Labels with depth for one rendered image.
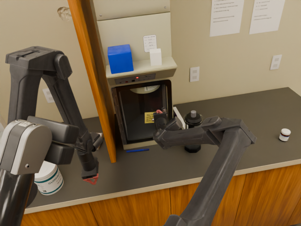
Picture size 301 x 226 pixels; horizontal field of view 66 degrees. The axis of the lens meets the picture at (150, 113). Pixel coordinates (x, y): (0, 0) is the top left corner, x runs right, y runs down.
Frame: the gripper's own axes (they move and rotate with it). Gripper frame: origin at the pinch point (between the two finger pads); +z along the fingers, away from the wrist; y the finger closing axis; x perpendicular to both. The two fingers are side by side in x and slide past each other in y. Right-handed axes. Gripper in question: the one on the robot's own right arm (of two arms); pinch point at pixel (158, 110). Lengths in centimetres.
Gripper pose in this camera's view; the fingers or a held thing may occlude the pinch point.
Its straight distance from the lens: 126.3
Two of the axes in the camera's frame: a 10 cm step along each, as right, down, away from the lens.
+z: -1.2, -6.1, 7.8
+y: -1.0, -7.7, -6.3
